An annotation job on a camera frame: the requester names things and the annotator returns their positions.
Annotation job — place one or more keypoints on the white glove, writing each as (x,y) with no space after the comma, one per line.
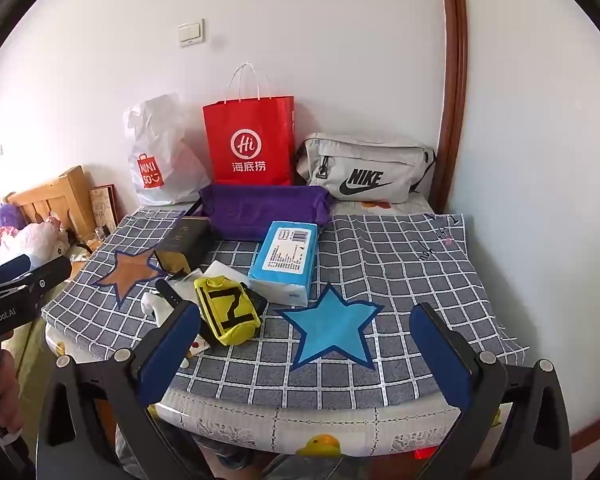
(152,305)

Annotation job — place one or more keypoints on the white pink plush toy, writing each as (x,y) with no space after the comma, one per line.
(30,242)

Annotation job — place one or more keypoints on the person's left hand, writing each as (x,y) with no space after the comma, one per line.
(7,395)

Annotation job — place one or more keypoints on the printed white bed sheet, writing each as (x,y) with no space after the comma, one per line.
(280,425)

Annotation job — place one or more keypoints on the grey waist bag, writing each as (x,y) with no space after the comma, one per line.
(370,165)

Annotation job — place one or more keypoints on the dark green box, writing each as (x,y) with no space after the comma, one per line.
(185,242)

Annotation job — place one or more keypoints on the white light switch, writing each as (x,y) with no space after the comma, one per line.
(191,32)

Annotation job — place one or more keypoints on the white sponge block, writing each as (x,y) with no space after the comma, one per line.
(222,269)

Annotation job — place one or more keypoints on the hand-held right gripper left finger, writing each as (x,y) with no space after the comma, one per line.
(175,342)

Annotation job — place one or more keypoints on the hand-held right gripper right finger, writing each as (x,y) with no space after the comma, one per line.
(445,355)

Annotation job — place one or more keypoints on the grey checked blanket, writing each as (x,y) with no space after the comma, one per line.
(405,270)

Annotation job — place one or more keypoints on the purple plush toy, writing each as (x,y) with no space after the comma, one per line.
(7,217)

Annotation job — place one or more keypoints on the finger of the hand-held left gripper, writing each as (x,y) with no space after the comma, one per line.
(7,267)
(45,277)

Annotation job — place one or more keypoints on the framed picture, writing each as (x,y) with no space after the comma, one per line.
(105,207)

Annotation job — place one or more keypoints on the white plastic shopping bag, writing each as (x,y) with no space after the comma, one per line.
(165,160)

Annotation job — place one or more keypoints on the clear plastic bag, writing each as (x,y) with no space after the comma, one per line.
(187,287)

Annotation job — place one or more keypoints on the purple fabric storage box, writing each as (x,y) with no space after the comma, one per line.
(260,210)

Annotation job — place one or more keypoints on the red paper bag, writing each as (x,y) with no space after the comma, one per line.
(250,130)

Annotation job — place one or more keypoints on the brown wooden door frame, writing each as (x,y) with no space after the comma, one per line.
(455,85)

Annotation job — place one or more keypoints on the wooden headboard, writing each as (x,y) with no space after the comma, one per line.
(55,197)

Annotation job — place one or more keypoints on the blue tissue pack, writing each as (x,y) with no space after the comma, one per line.
(285,260)

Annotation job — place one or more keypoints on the yellow black pouch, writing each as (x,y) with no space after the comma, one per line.
(225,317)

